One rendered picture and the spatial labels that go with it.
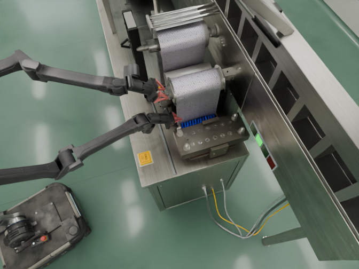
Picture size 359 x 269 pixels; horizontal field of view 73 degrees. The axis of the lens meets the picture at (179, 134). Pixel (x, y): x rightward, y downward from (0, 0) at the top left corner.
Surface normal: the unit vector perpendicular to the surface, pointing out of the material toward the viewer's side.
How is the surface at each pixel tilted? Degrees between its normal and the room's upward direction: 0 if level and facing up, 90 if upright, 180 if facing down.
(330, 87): 0
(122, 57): 0
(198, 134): 0
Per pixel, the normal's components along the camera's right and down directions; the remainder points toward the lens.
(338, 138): -0.95, 0.28
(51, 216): -0.02, -0.47
